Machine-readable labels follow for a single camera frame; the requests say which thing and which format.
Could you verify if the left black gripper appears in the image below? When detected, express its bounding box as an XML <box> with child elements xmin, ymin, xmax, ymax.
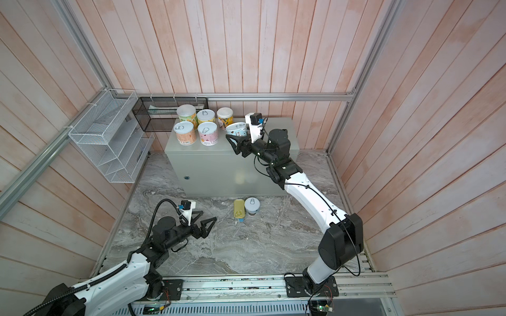
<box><xmin>165</xmin><ymin>210</ymin><xmax>217</xmax><ymax>250</ymax></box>

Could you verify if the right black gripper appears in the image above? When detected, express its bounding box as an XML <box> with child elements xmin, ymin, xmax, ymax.
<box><xmin>228</xmin><ymin>127</ymin><xmax>278</xmax><ymax>169</ymax></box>

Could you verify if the blue label can front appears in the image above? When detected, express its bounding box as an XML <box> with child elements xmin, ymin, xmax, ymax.
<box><xmin>225</xmin><ymin>122</ymin><xmax>248</xmax><ymax>137</ymax></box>

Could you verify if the pink label can front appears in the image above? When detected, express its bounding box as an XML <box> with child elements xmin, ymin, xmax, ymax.
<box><xmin>198</xmin><ymin>122</ymin><xmax>219</xmax><ymax>146</ymax></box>

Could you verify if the gold sardine tin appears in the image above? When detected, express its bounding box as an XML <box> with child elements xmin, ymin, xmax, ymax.
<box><xmin>233</xmin><ymin>199</ymin><xmax>246</xmax><ymax>222</ymax></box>

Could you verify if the orange label can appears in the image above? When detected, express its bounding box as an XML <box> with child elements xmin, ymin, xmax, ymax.
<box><xmin>173</xmin><ymin>121</ymin><xmax>196</xmax><ymax>146</ymax></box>

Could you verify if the teal label can back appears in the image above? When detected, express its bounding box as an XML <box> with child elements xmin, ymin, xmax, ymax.
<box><xmin>245</xmin><ymin>197</ymin><xmax>260</xmax><ymax>216</ymax></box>

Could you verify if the yellow label can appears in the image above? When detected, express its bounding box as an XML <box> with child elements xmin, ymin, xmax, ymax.
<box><xmin>177</xmin><ymin>104</ymin><xmax>198</xmax><ymax>130</ymax></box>

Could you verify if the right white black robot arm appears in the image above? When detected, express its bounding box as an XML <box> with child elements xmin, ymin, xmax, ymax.
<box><xmin>226</xmin><ymin>129</ymin><xmax>364</xmax><ymax>295</ymax></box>

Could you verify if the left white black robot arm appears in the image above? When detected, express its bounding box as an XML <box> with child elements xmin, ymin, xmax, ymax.
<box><xmin>25</xmin><ymin>211</ymin><xmax>217</xmax><ymax>315</ymax></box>

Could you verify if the grey metal cabinet box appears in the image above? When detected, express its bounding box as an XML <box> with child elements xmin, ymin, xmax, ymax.
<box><xmin>165</xmin><ymin>130</ymin><xmax>286</xmax><ymax>198</ymax></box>

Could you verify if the black mesh basket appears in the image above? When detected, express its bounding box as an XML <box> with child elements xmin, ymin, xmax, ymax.
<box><xmin>132</xmin><ymin>96</ymin><xmax>209</xmax><ymax>132</ymax></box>

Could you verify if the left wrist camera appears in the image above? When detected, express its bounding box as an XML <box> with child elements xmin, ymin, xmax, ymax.
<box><xmin>177</xmin><ymin>200</ymin><xmax>196</xmax><ymax>226</ymax></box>

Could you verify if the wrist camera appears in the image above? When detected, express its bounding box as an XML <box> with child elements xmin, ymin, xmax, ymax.
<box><xmin>177</xmin><ymin>200</ymin><xmax>196</xmax><ymax>226</ymax></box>
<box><xmin>245</xmin><ymin>113</ymin><xmax>264</xmax><ymax>144</ymax></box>

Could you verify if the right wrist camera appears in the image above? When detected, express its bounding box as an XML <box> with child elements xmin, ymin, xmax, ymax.
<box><xmin>245</xmin><ymin>113</ymin><xmax>264</xmax><ymax>144</ymax></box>

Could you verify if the black corrugated cable hose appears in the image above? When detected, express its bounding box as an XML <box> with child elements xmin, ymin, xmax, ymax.
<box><xmin>23</xmin><ymin>198</ymin><xmax>182</xmax><ymax>316</ymax></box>

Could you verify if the aluminium front rail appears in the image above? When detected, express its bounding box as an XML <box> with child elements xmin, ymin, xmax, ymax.
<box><xmin>131</xmin><ymin>273</ymin><xmax>396</xmax><ymax>307</ymax></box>

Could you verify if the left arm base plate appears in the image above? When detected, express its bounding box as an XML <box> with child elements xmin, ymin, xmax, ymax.
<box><xmin>142</xmin><ymin>279</ymin><xmax>184</xmax><ymax>303</ymax></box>

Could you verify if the aluminium back frame rail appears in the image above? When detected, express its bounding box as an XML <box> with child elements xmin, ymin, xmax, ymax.
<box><xmin>137</xmin><ymin>92</ymin><xmax>355</xmax><ymax>102</ymax></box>

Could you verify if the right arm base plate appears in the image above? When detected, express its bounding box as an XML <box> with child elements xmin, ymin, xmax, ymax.
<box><xmin>283</xmin><ymin>274</ymin><xmax>339</xmax><ymax>298</ymax></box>

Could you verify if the white wire mesh shelf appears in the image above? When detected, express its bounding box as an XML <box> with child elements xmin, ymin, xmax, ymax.
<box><xmin>69</xmin><ymin>89</ymin><xmax>154</xmax><ymax>184</ymax></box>

